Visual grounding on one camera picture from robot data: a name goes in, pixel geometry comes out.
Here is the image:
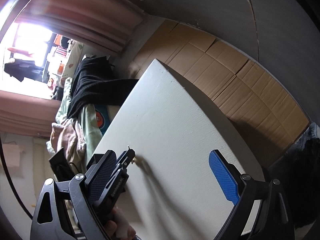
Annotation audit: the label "person's hand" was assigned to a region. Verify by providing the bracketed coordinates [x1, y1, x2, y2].
[105, 207, 136, 240]

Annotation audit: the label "black bedside device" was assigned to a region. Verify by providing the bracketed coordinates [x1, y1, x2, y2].
[48, 148, 74, 181]

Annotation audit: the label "green bed sheet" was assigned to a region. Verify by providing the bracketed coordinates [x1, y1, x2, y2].
[46, 77, 103, 166]

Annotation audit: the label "pink fluffy blanket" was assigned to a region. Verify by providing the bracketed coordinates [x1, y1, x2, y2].
[50, 118, 87, 172]

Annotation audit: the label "beige hanging cloth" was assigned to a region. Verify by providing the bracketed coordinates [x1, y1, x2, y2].
[2, 144, 21, 167]

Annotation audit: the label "black knitted blanket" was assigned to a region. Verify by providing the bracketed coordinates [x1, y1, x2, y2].
[67, 56, 138, 119]

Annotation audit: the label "cardboard floor sheets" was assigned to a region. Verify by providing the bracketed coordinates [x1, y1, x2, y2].
[126, 20, 309, 167]

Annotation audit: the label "pink curtain left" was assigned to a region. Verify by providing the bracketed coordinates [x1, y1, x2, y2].
[0, 90, 61, 138]

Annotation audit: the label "pink curtain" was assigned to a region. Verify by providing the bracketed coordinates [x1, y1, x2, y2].
[16, 0, 145, 55]
[0, 90, 61, 138]

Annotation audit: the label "white patterned storage box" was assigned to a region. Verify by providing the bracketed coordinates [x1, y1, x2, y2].
[61, 40, 84, 79]

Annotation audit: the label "dark hanging clothes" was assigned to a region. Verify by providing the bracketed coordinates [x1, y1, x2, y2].
[4, 59, 43, 82]

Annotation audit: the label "pink curtain right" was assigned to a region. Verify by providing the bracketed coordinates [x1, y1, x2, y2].
[16, 0, 145, 55]

